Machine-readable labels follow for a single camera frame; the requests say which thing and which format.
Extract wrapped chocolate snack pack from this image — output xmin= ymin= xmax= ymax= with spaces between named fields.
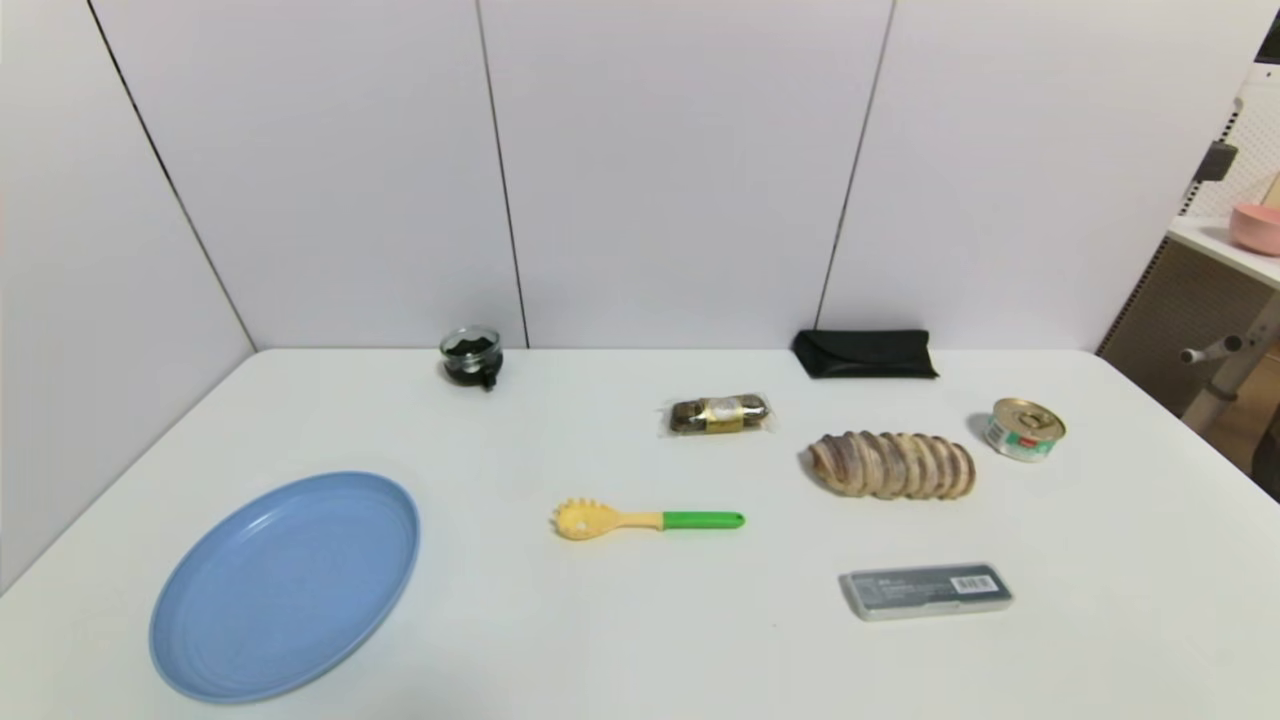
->
xmin=658 ymin=392 xmax=778 ymax=439

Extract blue plate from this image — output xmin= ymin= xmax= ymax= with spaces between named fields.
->
xmin=148 ymin=471 xmax=422 ymax=705

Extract brown perforated panel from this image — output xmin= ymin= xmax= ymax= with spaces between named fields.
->
xmin=1097 ymin=237 xmax=1271 ymax=416

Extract small glass jar black contents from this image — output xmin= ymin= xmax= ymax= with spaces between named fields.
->
xmin=439 ymin=325 xmax=504 ymax=393

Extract pink bowl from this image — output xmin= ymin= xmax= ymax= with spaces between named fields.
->
xmin=1230 ymin=203 xmax=1280 ymax=256

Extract grey table leg with crank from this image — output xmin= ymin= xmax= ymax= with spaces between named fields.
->
xmin=1178 ymin=290 xmax=1280 ymax=436

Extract grey plastic pencil case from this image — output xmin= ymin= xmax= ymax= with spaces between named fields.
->
xmin=838 ymin=562 xmax=1015 ymax=623

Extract black device on pegboard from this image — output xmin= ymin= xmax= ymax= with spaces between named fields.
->
xmin=1190 ymin=141 xmax=1239 ymax=184

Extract white pegboard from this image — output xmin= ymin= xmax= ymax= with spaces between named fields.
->
xmin=1180 ymin=65 xmax=1280 ymax=221

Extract yellow pasta spoon green handle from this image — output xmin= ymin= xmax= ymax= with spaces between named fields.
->
xmin=551 ymin=497 xmax=747 ymax=542

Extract black fabric pouch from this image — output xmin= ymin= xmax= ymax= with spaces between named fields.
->
xmin=791 ymin=329 xmax=941 ymax=381

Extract tin can gold lid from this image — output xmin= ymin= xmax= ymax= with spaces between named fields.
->
xmin=983 ymin=397 xmax=1067 ymax=464

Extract sliced bread loaf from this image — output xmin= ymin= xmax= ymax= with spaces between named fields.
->
xmin=805 ymin=430 xmax=978 ymax=501

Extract white side table top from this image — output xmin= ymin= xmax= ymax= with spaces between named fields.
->
xmin=1166 ymin=215 xmax=1280 ymax=291

